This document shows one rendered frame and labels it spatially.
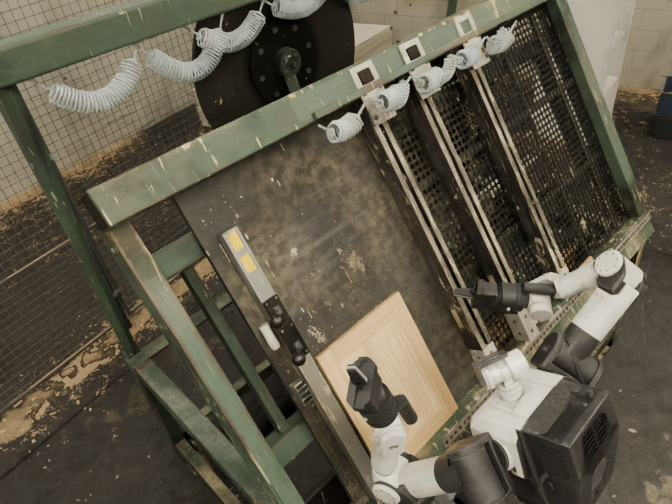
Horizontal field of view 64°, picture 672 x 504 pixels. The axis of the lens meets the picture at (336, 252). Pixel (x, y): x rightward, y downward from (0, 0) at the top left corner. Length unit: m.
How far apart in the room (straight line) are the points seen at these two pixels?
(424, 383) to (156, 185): 1.08
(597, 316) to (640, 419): 1.70
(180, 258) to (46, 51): 0.67
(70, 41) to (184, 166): 0.54
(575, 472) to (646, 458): 1.74
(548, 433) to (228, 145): 1.05
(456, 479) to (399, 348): 0.56
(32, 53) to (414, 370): 1.47
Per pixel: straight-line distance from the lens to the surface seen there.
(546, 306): 1.73
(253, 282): 1.50
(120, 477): 3.28
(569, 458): 1.37
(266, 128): 1.52
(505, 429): 1.42
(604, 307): 1.59
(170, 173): 1.40
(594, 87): 2.81
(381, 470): 1.52
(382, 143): 1.77
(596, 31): 5.14
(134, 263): 1.40
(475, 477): 1.36
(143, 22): 1.84
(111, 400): 3.63
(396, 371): 1.81
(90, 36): 1.78
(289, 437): 1.69
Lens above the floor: 2.53
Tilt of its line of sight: 38 degrees down
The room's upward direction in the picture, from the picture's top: 9 degrees counter-clockwise
